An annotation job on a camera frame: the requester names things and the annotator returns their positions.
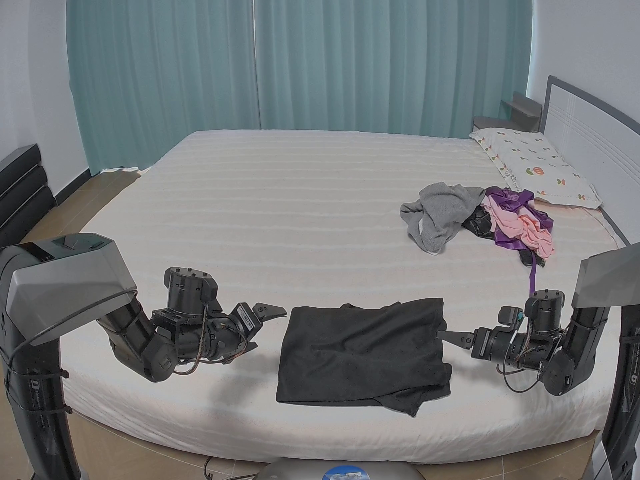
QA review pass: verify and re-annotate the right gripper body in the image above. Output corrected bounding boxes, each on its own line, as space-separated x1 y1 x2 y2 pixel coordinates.
470 325 527 370

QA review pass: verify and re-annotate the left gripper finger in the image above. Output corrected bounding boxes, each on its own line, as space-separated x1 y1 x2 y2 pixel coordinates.
252 304 288 327

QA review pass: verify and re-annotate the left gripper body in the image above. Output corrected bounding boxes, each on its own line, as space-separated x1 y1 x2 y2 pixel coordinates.
212 302 264 359

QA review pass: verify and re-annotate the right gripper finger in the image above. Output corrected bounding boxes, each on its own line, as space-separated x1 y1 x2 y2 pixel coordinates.
436 330 475 350

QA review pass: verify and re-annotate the black T-shirt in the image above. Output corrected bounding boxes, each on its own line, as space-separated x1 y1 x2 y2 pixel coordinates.
275 297 453 418

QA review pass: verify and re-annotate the bed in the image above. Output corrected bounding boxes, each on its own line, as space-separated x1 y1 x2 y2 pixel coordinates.
59 75 640 466

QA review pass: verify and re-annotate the black shiny garment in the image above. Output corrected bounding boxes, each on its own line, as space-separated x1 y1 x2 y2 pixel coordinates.
462 208 496 241

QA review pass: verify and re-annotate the pink garment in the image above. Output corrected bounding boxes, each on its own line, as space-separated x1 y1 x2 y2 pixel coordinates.
487 203 555 260

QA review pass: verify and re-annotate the grey garment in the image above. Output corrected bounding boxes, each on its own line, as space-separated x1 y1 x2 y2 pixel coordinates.
400 182 487 255

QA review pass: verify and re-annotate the purple garment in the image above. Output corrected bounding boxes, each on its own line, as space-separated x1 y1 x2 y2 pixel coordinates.
482 186 556 299

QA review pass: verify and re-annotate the white printed pillow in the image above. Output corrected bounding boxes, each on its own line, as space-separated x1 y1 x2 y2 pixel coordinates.
469 127 603 210

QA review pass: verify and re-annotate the grey bedside table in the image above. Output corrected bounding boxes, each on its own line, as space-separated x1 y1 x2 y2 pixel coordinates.
472 92 543 131

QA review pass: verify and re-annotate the black chest of drawers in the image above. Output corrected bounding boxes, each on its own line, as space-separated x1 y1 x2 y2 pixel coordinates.
0 143 55 246

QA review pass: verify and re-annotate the blue-green curtain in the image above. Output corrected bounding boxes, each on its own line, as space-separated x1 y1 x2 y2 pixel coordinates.
66 0 261 175
254 0 533 139

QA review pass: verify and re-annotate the black cable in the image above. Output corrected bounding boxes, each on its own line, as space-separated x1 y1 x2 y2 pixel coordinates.
175 313 259 376
202 457 261 480
502 348 545 395

